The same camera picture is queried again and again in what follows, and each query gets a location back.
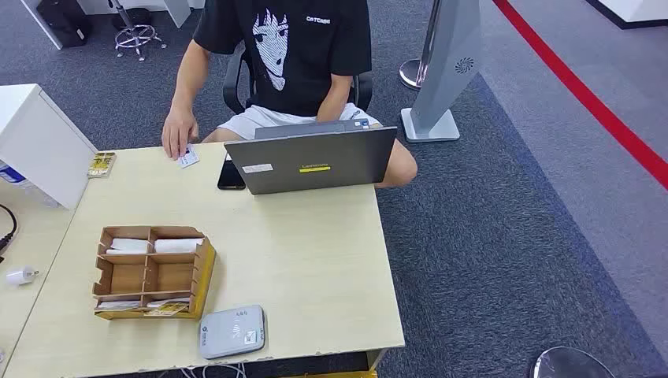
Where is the person's right hand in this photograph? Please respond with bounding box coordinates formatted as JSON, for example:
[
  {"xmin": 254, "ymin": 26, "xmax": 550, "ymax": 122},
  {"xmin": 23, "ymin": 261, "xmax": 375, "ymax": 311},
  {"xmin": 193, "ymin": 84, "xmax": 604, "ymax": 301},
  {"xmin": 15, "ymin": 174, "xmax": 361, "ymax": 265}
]
[{"xmin": 161, "ymin": 106, "xmax": 200, "ymax": 161}]

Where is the white blue ID card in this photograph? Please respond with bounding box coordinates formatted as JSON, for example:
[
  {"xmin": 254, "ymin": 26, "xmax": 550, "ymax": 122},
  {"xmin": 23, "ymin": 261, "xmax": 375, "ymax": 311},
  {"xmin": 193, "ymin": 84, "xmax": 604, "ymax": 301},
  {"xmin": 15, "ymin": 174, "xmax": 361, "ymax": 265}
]
[{"xmin": 176, "ymin": 146, "xmax": 201, "ymax": 169}]

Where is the gold patterned card stack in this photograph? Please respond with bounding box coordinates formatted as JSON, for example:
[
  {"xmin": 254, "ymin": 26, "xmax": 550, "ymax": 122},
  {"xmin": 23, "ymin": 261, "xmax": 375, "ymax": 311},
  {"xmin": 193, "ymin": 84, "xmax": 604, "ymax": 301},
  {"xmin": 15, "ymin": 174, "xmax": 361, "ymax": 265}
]
[{"xmin": 87, "ymin": 151, "xmax": 117, "ymax": 180}]

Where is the white card stack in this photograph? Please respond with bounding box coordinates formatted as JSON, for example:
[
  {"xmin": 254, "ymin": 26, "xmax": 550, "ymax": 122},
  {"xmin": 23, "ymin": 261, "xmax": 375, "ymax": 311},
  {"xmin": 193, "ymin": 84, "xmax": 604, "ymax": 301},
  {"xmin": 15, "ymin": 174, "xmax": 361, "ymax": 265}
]
[
  {"xmin": 106, "ymin": 238, "xmax": 150, "ymax": 256},
  {"xmin": 146, "ymin": 297, "xmax": 191, "ymax": 309},
  {"xmin": 154, "ymin": 237, "xmax": 205, "ymax": 255},
  {"xmin": 95, "ymin": 299, "xmax": 142, "ymax": 313}
]

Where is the person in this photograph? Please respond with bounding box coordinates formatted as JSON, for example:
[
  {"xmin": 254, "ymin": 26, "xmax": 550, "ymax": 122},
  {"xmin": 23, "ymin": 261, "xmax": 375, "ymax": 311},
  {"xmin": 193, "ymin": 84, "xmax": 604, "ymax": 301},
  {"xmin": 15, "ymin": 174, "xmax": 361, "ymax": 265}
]
[{"xmin": 161, "ymin": 0, "xmax": 418, "ymax": 190}]

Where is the brown cardboard card organizer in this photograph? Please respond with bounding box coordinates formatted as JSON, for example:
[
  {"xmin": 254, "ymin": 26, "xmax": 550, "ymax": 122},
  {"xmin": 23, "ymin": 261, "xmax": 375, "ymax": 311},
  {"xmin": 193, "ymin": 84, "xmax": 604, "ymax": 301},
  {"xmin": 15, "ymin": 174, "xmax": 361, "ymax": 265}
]
[{"xmin": 92, "ymin": 225, "xmax": 217, "ymax": 321}]

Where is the grey white card reader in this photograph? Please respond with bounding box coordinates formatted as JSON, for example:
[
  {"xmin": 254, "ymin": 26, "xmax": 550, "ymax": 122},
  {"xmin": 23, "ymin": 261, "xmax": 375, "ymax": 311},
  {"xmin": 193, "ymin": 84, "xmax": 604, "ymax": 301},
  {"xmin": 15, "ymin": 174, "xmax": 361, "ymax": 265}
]
[{"xmin": 198, "ymin": 305, "xmax": 266, "ymax": 361}]

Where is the black smartphone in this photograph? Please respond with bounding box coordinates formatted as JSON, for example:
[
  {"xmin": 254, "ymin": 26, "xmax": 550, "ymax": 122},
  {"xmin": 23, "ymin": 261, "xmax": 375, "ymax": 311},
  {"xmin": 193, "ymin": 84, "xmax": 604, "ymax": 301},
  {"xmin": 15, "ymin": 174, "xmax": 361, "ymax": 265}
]
[{"xmin": 217, "ymin": 158, "xmax": 247, "ymax": 191}]

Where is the chrome stool base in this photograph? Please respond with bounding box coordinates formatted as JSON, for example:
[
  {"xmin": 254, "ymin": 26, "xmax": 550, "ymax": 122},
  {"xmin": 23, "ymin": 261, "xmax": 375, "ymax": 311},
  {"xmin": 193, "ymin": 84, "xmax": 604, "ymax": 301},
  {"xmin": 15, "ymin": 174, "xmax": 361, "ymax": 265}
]
[{"xmin": 108, "ymin": 0, "xmax": 168, "ymax": 62}]

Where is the white cabinet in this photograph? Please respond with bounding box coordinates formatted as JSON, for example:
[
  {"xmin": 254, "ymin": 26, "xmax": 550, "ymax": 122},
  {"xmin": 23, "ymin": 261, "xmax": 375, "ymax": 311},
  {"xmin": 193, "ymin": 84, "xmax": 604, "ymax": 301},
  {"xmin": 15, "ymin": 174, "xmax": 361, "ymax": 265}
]
[{"xmin": 0, "ymin": 83, "xmax": 98, "ymax": 211}]

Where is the grey laptop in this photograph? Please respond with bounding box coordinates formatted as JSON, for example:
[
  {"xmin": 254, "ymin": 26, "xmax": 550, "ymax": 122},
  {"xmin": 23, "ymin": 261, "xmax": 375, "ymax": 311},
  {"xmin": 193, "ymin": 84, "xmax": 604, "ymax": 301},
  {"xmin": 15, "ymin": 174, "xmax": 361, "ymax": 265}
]
[{"xmin": 224, "ymin": 118, "xmax": 398, "ymax": 196}]

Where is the black bag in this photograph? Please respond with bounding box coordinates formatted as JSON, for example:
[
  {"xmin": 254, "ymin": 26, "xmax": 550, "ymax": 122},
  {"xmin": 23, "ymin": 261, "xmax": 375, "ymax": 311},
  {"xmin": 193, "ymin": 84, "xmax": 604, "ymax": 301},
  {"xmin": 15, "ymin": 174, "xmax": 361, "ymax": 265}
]
[{"xmin": 35, "ymin": 0, "xmax": 90, "ymax": 49}]

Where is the clear bottle blue label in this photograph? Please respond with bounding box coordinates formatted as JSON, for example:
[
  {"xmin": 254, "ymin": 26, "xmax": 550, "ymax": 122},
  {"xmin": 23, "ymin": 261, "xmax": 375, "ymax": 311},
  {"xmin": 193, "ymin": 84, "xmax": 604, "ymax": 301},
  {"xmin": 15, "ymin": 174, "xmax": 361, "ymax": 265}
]
[{"xmin": 0, "ymin": 161, "xmax": 59, "ymax": 209}]

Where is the light wooden desk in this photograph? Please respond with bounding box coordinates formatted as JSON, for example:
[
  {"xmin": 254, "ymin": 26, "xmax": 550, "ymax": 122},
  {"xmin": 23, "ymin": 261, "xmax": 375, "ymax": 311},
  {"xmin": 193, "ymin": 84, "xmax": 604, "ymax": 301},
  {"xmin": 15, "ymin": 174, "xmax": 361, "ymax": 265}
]
[
  {"xmin": 0, "ymin": 180, "xmax": 76, "ymax": 361},
  {"xmin": 2, "ymin": 142, "xmax": 406, "ymax": 378}
]

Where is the white power adapter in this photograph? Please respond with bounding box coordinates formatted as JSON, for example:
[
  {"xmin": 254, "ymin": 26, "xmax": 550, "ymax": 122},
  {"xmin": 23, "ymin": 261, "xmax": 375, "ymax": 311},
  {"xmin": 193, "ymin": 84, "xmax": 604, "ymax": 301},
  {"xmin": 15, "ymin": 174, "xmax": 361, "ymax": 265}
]
[{"xmin": 5, "ymin": 265, "xmax": 40, "ymax": 287}]

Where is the grey kiosk stand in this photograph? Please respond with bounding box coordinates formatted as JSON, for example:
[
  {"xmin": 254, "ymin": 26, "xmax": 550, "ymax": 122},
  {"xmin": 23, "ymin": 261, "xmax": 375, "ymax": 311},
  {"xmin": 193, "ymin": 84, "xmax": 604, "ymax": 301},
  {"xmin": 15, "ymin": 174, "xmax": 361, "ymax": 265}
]
[{"xmin": 400, "ymin": 0, "xmax": 482, "ymax": 143}]

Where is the red floor tape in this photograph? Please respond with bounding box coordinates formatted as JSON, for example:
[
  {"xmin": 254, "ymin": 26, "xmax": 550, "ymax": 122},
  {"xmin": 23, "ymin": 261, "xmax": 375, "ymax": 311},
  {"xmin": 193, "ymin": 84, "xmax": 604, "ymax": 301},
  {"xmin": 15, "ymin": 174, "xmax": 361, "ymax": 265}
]
[{"xmin": 492, "ymin": 0, "xmax": 668, "ymax": 191}]

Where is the chrome round base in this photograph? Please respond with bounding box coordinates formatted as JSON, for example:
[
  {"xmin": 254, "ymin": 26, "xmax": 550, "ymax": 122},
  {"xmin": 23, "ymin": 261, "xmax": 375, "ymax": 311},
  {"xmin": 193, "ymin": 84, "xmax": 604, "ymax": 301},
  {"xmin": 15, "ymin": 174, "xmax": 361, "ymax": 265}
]
[{"xmin": 529, "ymin": 346, "xmax": 617, "ymax": 378}]

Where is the white platform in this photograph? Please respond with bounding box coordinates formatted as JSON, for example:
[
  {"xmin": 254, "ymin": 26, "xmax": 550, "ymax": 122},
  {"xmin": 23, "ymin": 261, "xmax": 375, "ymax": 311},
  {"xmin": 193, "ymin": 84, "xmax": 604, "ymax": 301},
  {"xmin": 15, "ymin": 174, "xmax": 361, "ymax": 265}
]
[{"xmin": 584, "ymin": 0, "xmax": 668, "ymax": 31}]

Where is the black cable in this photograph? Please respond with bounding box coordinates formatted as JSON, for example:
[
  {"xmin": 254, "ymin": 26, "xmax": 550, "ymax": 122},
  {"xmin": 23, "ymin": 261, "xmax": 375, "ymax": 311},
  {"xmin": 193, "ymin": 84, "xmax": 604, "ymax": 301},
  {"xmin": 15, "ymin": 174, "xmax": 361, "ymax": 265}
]
[{"xmin": 0, "ymin": 204, "xmax": 18, "ymax": 257}]

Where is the white cable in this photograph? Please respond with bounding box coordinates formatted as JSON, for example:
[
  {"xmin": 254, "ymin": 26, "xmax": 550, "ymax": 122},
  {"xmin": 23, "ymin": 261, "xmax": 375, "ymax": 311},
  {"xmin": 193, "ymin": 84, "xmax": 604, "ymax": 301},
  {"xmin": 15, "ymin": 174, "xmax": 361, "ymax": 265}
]
[{"xmin": 180, "ymin": 363, "xmax": 247, "ymax": 378}]

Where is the chrome stanchion post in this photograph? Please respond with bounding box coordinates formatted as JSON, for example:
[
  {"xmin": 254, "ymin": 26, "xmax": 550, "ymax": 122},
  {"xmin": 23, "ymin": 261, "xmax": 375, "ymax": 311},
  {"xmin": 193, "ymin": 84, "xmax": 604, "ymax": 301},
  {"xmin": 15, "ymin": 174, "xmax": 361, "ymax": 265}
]
[{"xmin": 399, "ymin": 0, "xmax": 442, "ymax": 91}]

